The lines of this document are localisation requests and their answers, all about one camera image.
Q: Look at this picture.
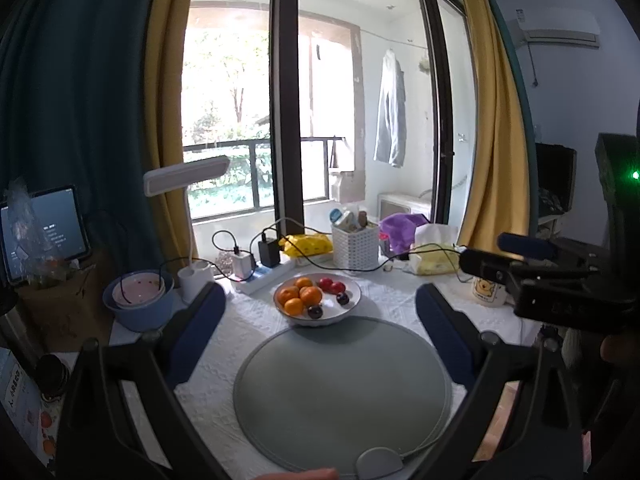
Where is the dark blue curtain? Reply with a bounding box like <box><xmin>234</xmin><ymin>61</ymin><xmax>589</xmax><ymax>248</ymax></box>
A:
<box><xmin>0</xmin><ymin>0</ymin><xmax>171</xmax><ymax>273</ymax></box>

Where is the dark window frame post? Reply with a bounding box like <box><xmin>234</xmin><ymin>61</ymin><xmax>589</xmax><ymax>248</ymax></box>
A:
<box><xmin>269</xmin><ymin>0</ymin><xmax>307</xmax><ymax>233</ymax></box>

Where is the person's left hand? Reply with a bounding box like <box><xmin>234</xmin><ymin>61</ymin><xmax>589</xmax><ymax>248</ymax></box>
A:
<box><xmin>252</xmin><ymin>467</ymin><xmax>339</xmax><ymax>480</ymax></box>

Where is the cardboard box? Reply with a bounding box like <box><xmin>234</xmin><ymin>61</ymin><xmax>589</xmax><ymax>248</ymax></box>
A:
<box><xmin>15</xmin><ymin>255</ymin><xmax>118</xmax><ymax>356</ymax></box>

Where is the person's right hand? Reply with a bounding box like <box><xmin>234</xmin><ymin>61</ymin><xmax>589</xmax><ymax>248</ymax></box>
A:
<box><xmin>600</xmin><ymin>332</ymin><xmax>640</xmax><ymax>364</ymax></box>

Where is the hanging grey garment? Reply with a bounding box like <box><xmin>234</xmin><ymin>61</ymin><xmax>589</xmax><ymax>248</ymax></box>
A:
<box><xmin>372</xmin><ymin>49</ymin><xmax>407</xmax><ymax>168</ymax></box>

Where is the outdoor air conditioner unit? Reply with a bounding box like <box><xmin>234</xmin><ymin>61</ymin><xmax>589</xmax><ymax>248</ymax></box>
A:
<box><xmin>377</xmin><ymin>191</ymin><xmax>432</xmax><ymax>224</ymax></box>

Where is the white bear print mug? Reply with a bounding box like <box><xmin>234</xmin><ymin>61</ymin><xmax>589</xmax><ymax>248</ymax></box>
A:
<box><xmin>471</xmin><ymin>272</ymin><xmax>511</xmax><ymax>309</ymax></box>

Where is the yellow curtain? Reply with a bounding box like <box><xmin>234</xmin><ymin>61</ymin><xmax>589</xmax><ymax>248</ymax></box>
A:
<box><xmin>142</xmin><ymin>0</ymin><xmax>201</xmax><ymax>263</ymax></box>
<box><xmin>450</xmin><ymin>0</ymin><xmax>532</xmax><ymax>253</ymax></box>

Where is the black balcony railing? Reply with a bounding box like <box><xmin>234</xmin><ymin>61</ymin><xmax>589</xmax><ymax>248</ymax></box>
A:
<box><xmin>182</xmin><ymin>135</ymin><xmax>347</xmax><ymax>222</ymax></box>

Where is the pink bowl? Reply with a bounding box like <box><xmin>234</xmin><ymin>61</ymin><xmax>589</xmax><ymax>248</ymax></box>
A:
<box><xmin>112</xmin><ymin>271</ymin><xmax>166</xmax><ymax>309</ymax></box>

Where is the black charger cable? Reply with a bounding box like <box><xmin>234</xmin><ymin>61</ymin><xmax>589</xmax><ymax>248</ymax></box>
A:
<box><xmin>212</xmin><ymin>230</ymin><xmax>242</xmax><ymax>257</ymax></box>

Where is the black charger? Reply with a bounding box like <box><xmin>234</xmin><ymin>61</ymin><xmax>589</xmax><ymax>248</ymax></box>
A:
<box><xmin>257</xmin><ymin>237</ymin><xmax>282</xmax><ymax>268</ymax></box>

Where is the white tablecloth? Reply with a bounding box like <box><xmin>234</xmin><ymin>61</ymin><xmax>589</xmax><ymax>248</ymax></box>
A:
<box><xmin>107</xmin><ymin>260</ymin><xmax>543</xmax><ymax>480</ymax></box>

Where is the white plastic basket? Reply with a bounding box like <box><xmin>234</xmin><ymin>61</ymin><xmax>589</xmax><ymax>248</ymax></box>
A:
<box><xmin>331</xmin><ymin>222</ymin><xmax>380</xmax><ymax>271</ymax></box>

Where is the white charger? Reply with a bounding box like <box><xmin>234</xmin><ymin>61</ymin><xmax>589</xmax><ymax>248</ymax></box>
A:
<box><xmin>231</xmin><ymin>251</ymin><xmax>257</xmax><ymax>281</ymax></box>

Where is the white power strip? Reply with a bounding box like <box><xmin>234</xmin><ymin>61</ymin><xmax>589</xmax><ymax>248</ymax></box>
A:
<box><xmin>232</xmin><ymin>257</ymin><xmax>301</xmax><ymax>296</ymax></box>

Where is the black lamp cable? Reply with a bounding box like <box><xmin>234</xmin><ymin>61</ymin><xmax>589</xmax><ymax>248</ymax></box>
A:
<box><xmin>156</xmin><ymin>258</ymin><xmax>236</xmax><ymax>279</ymax></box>

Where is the white plate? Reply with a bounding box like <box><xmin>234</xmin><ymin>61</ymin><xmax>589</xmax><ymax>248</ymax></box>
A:
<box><xmin>273</xmin><ymin>272</ymin><xmax>362</xmax><ymax>328</ymax></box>

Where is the long black cable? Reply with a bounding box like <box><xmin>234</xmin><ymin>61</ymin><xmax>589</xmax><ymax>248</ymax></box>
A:
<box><xmin>260</xmin><ymin>217</ymin><xmax>468</xmax><ymax>272</ymax></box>

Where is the white air conditioner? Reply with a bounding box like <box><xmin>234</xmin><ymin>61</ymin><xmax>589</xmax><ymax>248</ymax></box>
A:
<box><xmin>505</xmin><ymin>7</ymin><xmax>601</xmax><ymax>51</ymax></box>

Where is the grey round tray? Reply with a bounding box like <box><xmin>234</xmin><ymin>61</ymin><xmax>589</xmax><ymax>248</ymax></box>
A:
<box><xmin>232</xmin><ymin>316</ymin><xmax>453</xmax><ymax>480</ymax></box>

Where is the yellow tissue pack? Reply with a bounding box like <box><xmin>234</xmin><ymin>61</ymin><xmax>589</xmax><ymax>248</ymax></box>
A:
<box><xmin>409</xmin><ymin>223</ymin><xmax>461</xmax><ymax>277</ymax></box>

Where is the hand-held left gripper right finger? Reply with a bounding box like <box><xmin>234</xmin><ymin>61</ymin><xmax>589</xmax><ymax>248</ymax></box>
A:
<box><xmin>415</xmin><ymin>282</ymin><xmax>596</xmax><ymax>480</ymax></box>

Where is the printed paper box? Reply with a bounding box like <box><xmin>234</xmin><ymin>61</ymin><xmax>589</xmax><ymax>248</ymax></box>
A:
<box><xmin>0</xmin><ymin>347</ymin><xmax>63</xmax><ymax>476</ymax></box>

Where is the white desk lamp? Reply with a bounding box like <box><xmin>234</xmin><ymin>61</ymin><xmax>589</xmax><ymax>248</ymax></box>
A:
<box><xmin>143</xmin><ymin>155</ymin><xmax>231</xmax><ymax>304</ymax></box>

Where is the purple cloth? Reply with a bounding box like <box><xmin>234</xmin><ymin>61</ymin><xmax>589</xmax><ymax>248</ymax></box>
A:
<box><xmin>378</xmin><ymin>212</ymin><xmax>430</xmax><ymax>256</ymax></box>

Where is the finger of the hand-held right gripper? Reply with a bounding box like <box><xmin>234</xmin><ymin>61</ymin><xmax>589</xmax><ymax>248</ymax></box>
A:
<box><xmin>497</xmin><ymin>232</ymin><xmax>601</xmax><ymax>272</ymax></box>
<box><xmin>459</xmin><ymin>247</ymin><xmax>533</xmax><ymax>292</ymax></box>

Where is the tablet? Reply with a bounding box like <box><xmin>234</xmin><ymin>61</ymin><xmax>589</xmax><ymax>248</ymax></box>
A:
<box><xmin>0</xmin><ymin>185</ymin><xmax>93</xmax><ymax>286</ymax></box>

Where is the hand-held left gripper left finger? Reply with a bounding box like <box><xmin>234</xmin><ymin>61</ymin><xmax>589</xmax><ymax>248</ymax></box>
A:
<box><xmin>55</xmin><ymin>282</ymin><xmax>228</xmax><ymax>480</ymax></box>

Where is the black round object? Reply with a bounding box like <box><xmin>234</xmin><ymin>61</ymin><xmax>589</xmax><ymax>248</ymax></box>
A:
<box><xmin>35</xmin><ymin>353</ymin><xmax>76</xmax><ymax>402</ymax></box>

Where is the yellow wipes packet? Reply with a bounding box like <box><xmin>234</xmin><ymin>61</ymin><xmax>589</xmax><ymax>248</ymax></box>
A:
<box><xmin>280</xmin><ymin>233</ymin><xmax>334</xmax><ymax>260</ymax></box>

